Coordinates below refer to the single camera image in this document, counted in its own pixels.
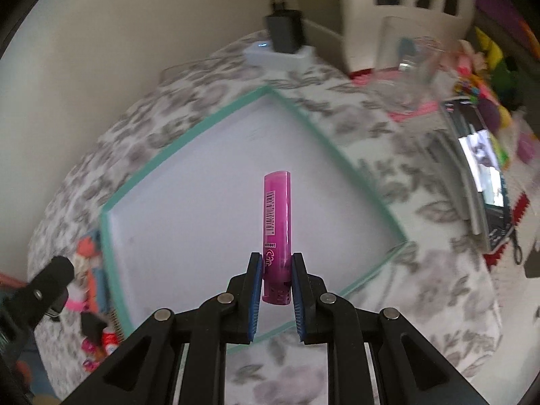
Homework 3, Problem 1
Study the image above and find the red and white tube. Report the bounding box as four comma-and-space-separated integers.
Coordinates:
101, 327, 122, 354

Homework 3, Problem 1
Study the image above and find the orange and blue toy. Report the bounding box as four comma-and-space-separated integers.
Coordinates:
76, 236, 107, 317

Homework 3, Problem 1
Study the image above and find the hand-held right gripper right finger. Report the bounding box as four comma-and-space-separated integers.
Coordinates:
291, 252, 490, 405

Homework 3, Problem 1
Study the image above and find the teal rimmed white box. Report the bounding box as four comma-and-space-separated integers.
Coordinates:
99, 85, 409, 355

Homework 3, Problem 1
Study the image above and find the white device with blue light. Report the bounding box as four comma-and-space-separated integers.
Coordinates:
244, 40, 315, 70

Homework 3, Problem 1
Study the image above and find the pink lighter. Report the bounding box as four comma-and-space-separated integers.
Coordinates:
259, 171, 293, 306

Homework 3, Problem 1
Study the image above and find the grey floral blanket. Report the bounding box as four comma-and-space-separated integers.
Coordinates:
27, 29, 503, 405

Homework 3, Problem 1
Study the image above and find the black charger plug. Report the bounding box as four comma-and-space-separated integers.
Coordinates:
80, 312, 107, 342

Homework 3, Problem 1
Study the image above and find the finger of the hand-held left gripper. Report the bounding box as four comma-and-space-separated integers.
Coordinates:
12, 255, 76, 334

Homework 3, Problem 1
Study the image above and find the black power adapter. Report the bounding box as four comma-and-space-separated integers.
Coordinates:
264, 8, 305, 55

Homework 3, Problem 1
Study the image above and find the pile of colourful toys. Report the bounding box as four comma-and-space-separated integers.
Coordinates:
453, 25, 540, 169

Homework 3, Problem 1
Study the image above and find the white wooden furniture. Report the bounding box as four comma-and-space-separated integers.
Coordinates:
291, 0, 475, 73

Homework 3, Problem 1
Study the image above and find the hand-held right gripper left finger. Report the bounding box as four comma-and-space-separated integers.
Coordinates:
61, 252, 264, 405

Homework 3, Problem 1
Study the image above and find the clear plastic container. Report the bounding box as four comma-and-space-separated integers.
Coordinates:
367, 16, 448, 112

